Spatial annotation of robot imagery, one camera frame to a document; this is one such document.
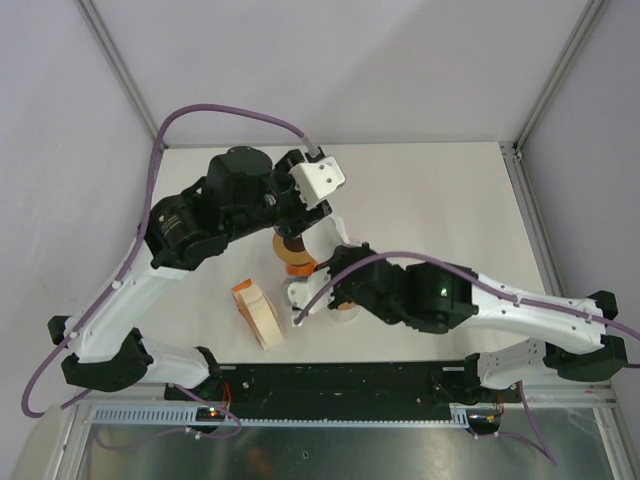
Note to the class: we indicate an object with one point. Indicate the orange glass carafe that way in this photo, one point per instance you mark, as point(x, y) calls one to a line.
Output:
point(303, 270)

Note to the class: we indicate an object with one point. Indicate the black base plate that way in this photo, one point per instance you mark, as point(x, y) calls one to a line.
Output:
point(353, 387)

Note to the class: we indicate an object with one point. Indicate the white paper coffee filter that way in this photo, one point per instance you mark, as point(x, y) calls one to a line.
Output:
point(321, 240)

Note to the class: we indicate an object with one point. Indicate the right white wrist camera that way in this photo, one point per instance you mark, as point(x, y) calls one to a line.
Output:
point(306, 296)

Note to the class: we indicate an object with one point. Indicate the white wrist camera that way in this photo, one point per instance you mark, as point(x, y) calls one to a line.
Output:
point(306, 296)
point(315, 182)

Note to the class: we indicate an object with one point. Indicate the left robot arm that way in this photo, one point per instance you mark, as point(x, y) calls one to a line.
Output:
point(243, 192)

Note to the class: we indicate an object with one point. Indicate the coffee filter pack orange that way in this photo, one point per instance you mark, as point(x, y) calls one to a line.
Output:
point(259, 313)

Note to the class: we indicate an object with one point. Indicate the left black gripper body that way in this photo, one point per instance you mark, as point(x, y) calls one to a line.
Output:
point(285, 206)

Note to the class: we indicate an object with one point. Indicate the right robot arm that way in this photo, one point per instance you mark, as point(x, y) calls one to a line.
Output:
point(566, 337)

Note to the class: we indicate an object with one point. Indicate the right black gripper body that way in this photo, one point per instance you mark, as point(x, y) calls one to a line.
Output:
point(390, 315)

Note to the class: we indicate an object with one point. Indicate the grey cable duct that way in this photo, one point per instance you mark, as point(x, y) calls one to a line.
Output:
point(192, 415)

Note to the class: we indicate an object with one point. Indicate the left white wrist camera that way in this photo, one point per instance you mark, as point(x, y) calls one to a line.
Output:
point(315, 182)

